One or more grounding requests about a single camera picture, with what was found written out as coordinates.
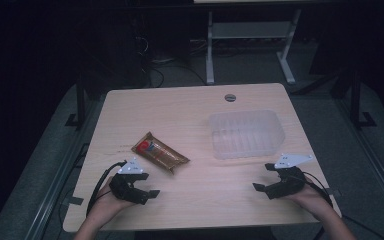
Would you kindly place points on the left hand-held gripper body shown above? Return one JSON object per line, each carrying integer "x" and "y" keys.
{"x": 126, "y": 190}

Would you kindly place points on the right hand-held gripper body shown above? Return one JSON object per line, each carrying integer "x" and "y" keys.
{"x": 287, "y": 184}

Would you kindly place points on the brown snack packet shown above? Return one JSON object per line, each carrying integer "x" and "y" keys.
{"x": 160, "y": 153}

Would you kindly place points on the clear plastic container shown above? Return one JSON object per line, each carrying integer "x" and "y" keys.
{"x": 246, "y": 134}

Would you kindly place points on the person's left hand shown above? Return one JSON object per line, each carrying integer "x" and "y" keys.
{"x": 108, "y": 203}

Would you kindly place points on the person's right hand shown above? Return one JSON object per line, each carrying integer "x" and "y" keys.
{"x": 310, "y": 198}

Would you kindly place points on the grey tape strip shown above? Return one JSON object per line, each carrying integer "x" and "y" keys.
{"x": 72, "y": 200}
{"x": 334, "y": 192}

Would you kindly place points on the black metal stand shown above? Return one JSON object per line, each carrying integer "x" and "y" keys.
{"x": 79, "y": 106}
{"x": 356, "y": 103}

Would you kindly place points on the aluminium floor rail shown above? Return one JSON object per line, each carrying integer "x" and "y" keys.
{"x": 51, "y": 193}
{"x": 373, "y": 160}

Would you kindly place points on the white metal desk frame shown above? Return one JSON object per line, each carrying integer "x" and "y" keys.
{"x": 210, "y": 50}

